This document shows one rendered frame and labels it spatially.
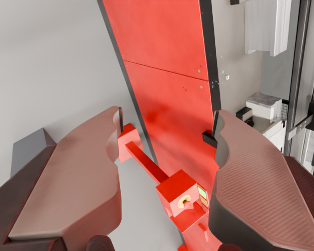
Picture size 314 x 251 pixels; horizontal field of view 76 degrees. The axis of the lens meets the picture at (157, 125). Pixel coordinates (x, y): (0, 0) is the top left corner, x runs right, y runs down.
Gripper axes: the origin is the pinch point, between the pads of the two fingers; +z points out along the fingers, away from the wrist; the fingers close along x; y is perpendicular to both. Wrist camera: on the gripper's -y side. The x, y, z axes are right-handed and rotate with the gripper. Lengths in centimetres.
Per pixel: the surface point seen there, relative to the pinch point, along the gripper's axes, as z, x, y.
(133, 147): 98, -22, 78
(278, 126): 48, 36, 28
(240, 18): 56, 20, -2
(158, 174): 71, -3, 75
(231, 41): 54, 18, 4
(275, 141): 47, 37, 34
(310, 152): 43, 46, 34
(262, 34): 52, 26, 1
